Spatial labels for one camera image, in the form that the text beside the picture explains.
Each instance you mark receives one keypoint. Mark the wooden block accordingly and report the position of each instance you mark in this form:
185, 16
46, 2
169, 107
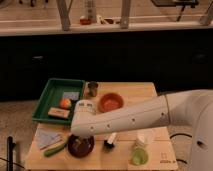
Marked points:
59, 113

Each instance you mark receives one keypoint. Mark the dark purple bowl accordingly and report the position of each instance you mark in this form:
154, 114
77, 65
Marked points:
84, 150

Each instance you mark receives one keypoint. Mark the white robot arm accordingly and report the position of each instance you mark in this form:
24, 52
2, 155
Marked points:
193, 108

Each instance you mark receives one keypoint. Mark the small metal cup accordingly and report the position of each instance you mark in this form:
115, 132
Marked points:
93, 88

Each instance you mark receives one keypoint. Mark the green plastic tray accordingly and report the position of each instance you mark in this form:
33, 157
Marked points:
51, 97

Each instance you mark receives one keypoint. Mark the grey folded cloth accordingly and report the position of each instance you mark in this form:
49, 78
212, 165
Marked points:
46, 138

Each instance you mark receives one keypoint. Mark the orange bowl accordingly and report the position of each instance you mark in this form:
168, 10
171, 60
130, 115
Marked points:
109, 102

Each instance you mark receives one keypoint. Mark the white dish brush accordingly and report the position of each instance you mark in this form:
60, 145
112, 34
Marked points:
110, 141

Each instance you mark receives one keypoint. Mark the green plastic cup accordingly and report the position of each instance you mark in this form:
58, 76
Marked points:
139, 156

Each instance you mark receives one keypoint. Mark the black pole stand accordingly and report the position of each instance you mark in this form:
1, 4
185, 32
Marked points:
10, 147

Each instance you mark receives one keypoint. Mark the orange fruit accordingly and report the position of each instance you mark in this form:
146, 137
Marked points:
65, 103

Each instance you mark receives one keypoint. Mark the green cucumber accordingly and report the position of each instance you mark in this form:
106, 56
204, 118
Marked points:
52, 151

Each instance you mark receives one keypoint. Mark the blue sponge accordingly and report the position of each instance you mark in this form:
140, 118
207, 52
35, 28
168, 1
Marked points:
73, 96

